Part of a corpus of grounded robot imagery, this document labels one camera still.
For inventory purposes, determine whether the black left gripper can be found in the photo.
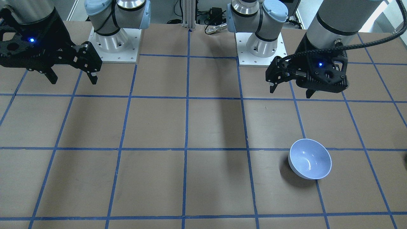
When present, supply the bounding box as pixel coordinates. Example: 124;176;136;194
266;34;348;99

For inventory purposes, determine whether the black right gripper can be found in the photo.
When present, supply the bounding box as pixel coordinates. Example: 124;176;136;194
1;8;102;85

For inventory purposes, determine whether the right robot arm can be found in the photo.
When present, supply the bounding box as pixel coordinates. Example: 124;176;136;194
1;0;151;85

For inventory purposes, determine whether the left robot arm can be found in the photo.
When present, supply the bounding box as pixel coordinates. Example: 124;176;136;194
226;0;380;98

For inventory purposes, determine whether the blue bowl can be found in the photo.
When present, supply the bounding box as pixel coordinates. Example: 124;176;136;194
288;139;332;180

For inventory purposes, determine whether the silver cylindrical connector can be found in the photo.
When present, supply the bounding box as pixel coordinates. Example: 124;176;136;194
204;23;228;35

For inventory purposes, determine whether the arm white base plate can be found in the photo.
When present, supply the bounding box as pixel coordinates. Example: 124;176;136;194
235;32;287;67
88;28;143;64

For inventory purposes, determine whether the aluminium frame post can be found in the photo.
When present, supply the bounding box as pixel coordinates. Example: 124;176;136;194
180;0;197;31

